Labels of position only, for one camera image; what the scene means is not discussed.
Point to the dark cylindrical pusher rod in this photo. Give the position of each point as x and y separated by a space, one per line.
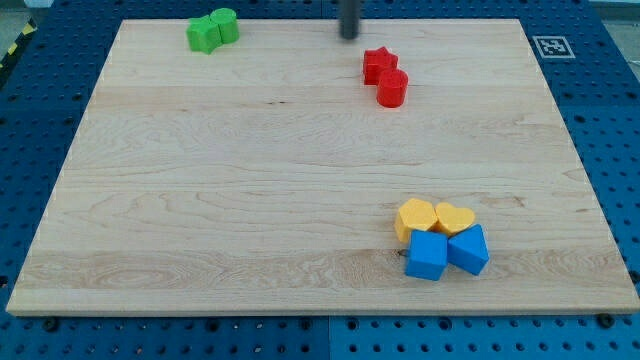
349 18

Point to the yellow heart block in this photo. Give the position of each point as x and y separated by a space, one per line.
452 220

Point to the red star block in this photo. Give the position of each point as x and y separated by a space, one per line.
375 61

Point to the red cylinder block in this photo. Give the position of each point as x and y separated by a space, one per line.
392 88

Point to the blue triangle block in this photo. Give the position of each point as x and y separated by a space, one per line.
468 250

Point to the blue cube block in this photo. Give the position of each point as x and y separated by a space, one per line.
426 255

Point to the black bolt front left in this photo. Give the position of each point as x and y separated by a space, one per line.
50 324

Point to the green star block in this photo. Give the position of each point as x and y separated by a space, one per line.
203 35

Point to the wooden board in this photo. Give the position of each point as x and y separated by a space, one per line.
265 179

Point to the black bolt front right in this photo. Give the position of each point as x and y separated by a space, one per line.
605 320

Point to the black bolt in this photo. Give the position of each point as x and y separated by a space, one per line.
50 324
605 320

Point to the white fiducial marker tag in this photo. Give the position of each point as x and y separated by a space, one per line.
553 47

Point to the green cylinder block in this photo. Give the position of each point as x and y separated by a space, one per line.
226 20

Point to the yellow hexagon block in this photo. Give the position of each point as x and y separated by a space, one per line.
414 214

